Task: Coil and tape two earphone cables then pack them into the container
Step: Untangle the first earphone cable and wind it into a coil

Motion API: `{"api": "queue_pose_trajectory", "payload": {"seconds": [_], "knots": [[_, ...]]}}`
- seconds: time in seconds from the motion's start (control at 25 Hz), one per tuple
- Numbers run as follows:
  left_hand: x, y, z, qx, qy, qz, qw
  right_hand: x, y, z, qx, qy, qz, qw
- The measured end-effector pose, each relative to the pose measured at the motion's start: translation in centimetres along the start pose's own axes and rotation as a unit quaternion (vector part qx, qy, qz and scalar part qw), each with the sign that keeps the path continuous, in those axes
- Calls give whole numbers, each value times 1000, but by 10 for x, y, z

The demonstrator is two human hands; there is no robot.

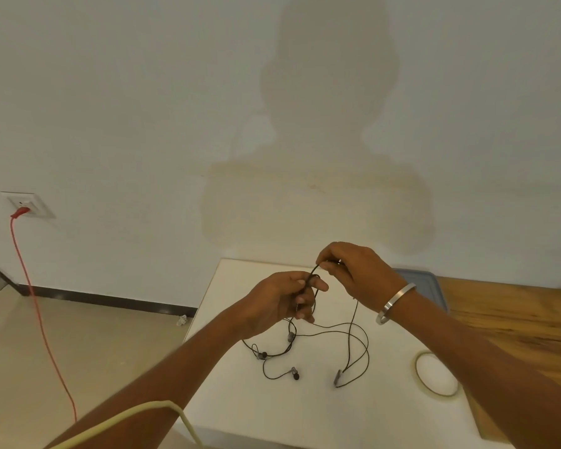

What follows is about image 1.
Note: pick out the person's right hand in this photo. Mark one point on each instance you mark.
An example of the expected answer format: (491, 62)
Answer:
(364, 273)

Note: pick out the person's left hand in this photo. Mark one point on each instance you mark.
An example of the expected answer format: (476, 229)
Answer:
(271, 301)

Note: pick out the person's right thumb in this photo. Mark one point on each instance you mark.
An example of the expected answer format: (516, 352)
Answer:
(335, 274)

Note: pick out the person's left thumb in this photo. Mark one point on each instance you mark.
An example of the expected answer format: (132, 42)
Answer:
(317, 284)

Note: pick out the person's left forearm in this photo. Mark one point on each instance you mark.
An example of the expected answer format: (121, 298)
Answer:
(159, 383)

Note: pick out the person's right forearm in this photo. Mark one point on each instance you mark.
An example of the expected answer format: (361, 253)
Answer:
(486, 369)

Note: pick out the grey plastic tray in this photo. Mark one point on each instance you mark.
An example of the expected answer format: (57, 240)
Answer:
(425, 285)

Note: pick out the clear adhesive tape roll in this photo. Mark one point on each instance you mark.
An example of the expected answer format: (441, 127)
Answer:
(420, 383)

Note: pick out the small white crumpled scrap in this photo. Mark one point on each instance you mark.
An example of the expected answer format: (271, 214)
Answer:
(182, 320)

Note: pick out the wooden table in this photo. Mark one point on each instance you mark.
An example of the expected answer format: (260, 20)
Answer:
(514, 317)

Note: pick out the black skirting board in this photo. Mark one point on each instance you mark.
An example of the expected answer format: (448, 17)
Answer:
(107, 301)

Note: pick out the white wall socket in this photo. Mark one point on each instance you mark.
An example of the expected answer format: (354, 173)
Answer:
(35, 205)

